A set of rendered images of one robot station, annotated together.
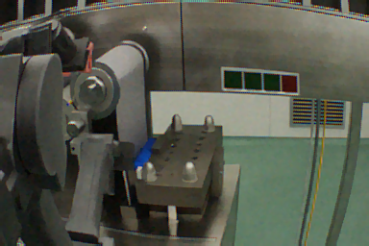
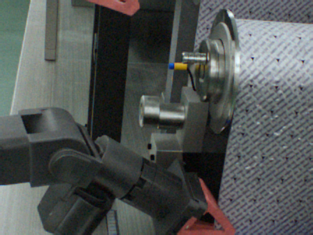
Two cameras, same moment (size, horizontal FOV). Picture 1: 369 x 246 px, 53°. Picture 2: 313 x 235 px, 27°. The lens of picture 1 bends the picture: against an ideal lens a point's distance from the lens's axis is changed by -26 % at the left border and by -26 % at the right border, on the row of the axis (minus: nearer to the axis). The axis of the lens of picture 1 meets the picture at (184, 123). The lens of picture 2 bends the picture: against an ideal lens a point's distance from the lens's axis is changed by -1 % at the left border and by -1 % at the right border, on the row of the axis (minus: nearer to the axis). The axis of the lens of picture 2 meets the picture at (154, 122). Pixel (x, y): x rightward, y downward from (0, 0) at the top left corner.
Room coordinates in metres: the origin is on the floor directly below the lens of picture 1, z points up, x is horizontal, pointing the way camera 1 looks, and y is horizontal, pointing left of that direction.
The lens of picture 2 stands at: (0.72, -0.45, 1.51)
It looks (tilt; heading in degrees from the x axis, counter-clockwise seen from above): 25 degrees down; 69
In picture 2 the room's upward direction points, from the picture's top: 6 degrees clockwise
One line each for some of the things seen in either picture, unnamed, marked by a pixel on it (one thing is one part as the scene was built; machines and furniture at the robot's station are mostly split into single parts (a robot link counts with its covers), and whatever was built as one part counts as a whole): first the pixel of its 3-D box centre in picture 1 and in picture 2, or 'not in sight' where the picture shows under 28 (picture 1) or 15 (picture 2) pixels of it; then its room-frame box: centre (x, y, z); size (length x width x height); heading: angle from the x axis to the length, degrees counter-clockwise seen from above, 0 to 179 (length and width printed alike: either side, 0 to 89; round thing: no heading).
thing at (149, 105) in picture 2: (73, 129); (149, 111); (0.99, 0.26, 1.18); 0.04 x 0.02 x 0.04; 79
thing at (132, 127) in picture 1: (133, 129); (310, 203); (1.16, 0.13, 1.11); 0.23 x 0.01 x 0.18; 169
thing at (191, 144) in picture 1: (184, 161); not in sight; (1.18, 0.01, 1.00); 0.40 x 0.16 x 0.06; 169
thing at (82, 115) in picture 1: (86, 169); (167, 197); (1.02, 0.26, 1.05); 0.06 x 0.05 x 0.31; 169
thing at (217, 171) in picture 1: (218, 171); not in sight; (1.17, -0.09, 0.96); 0.10 x 0.03 x 0.11; 169
